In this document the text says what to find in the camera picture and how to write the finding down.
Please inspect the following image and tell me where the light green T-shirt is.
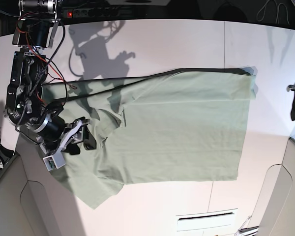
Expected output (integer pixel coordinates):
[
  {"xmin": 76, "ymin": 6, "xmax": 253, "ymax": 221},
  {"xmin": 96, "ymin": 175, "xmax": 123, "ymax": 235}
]
[{"xmin": 51, "ymin": 69, "xmax": 256, "ymax": 208}]

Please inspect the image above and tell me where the grey cabinet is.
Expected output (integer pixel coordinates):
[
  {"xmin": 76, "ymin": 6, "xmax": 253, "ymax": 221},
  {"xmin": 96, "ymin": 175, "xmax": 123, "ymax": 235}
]
[
  {"xmin": 0, "ymin": 152, "xmax": 89, "ymax": 236},
  {"xmin": 249, "ymin": 138, "xmax": 295, "ymax": 236}
]

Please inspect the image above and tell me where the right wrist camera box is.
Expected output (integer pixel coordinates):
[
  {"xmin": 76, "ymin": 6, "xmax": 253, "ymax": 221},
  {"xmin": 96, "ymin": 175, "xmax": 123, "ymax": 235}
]
[{"xmin": 42, "ymin": 152, "xmax": 65, "ymax": 171}]

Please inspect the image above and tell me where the white slotted panel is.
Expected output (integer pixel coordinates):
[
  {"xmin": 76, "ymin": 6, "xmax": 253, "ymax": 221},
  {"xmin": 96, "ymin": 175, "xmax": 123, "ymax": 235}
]
[{"xmin": 176, "ymin": 208, "xmax": 238, "ymax": 232}]

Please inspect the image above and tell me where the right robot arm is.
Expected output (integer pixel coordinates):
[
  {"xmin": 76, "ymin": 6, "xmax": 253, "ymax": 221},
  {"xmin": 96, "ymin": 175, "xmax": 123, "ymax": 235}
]
[{"xmin": 4, "ymin": 0, "xmax": 96, "ymax": 155}]

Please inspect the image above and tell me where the black power strip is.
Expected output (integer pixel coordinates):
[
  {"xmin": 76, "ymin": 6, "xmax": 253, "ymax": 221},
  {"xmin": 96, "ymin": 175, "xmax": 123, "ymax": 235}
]
[{"xmin": 61, "ymin": 6, "xmax": 135, "ymax": 18}]

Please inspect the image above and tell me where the grey right side cabinet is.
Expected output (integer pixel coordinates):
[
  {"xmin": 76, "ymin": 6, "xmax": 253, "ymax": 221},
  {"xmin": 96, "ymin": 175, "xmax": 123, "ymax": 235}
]
[{"xmin": 249, "ymin": 138, "xmax": 295, "ymax": 236}]

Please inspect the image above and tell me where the grey left side cabinet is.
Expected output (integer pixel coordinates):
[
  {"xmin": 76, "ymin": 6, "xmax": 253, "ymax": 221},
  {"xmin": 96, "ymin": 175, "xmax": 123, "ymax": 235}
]
[{"xmin": 0, "ymin": 152, "xmax": 89, "ymax": 236}]

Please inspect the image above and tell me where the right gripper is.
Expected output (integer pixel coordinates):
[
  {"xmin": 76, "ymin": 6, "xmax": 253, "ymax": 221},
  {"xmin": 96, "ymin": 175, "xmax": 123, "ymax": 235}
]
[{"xmin": 38, "ymin": 115, "xmax": 96, "ymax": 155}]

